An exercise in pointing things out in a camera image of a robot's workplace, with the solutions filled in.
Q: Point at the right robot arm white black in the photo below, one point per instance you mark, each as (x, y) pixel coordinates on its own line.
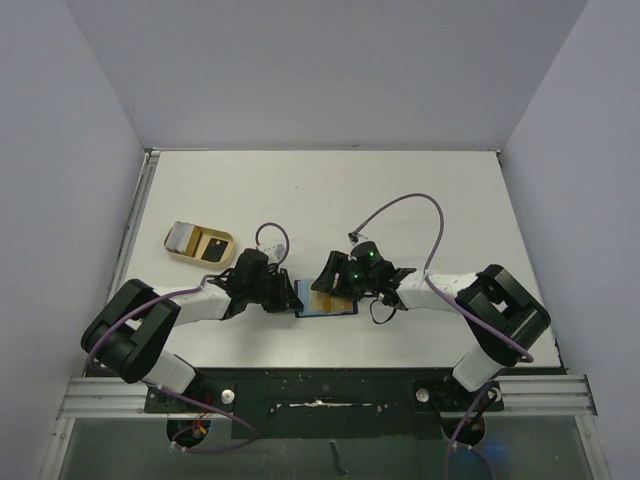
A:
(504, 318)

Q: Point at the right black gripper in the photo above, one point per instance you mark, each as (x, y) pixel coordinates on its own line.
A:
(335, 275)

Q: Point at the stack of white cards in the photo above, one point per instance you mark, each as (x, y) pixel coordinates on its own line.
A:
(179, 237)

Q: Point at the black card in tray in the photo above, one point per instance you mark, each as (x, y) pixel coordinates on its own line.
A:
(214, 250)

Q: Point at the aluminium left side rail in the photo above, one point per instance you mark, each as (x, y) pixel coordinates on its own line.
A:
(145, 180)

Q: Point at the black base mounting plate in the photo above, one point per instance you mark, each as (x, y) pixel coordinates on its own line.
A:
(331, 403)

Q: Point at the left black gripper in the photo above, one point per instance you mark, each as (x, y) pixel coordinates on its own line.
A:
(285, 298)

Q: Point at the aluminium front rail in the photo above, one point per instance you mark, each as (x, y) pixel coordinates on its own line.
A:
(521, 395)

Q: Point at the gold credit card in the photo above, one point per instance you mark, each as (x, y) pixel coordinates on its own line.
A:
(342, 305)
(320, 302)

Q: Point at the blue leather card holder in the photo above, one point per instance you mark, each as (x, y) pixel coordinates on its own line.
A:
(302, 289)

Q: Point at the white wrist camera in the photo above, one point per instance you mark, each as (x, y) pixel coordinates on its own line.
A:
(356, 237)
(275, 252)

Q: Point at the beige oval card tray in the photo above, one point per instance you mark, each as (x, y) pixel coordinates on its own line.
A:
(199, 245)

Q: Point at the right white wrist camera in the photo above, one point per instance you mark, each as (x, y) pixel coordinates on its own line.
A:
(356, 237)

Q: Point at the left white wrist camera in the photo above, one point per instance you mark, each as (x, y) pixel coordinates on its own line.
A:
(275, 252)

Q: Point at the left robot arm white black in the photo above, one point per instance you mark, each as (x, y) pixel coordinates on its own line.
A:
(129, 335)

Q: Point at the aluminium rail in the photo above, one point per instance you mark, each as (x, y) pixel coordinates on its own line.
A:
(521, 395)
(145, 180)

